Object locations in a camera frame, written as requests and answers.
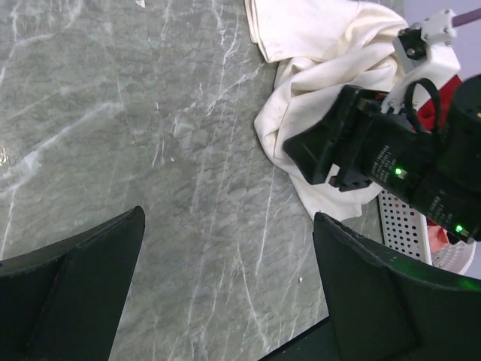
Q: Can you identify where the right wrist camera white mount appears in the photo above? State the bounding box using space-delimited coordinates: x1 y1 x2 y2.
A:
381 9 460 114

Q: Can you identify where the white laundry basket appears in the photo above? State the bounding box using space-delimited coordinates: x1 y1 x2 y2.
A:
377 190 476 275

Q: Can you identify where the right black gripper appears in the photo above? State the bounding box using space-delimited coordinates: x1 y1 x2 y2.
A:
283 85 413 192

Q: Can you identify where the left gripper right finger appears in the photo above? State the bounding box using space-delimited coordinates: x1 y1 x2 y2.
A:
313 213 480 360

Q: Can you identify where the red t shirt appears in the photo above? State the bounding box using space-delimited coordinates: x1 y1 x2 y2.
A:
416 74 465 132

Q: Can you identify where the white t shirt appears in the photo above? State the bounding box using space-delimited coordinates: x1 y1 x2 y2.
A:
245 1 407 220

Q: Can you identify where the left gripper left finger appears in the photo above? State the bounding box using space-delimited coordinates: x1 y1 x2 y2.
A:
1 206 145 360

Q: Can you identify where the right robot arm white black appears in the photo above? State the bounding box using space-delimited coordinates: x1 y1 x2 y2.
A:
283 76 480 243

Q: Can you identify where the pink t shirt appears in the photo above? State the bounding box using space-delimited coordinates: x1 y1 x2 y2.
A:
427 220 451 253

